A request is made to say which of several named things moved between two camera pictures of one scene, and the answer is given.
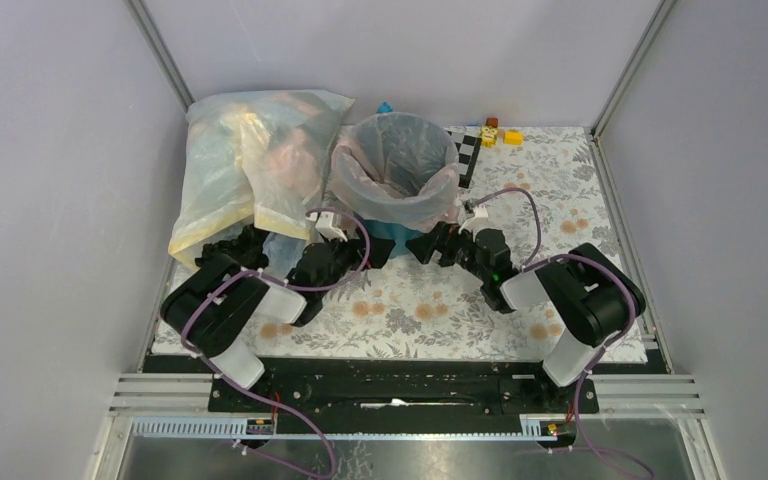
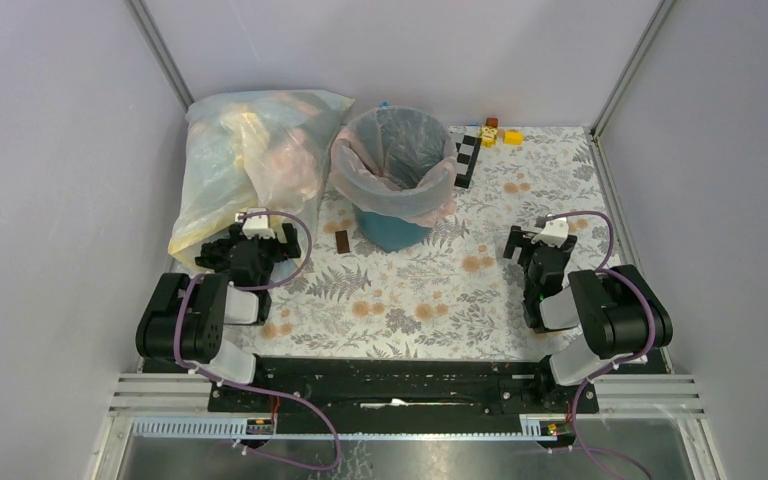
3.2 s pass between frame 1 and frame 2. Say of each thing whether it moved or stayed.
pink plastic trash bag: stayed
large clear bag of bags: stayed
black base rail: stayed
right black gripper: moved
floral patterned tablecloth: stayed
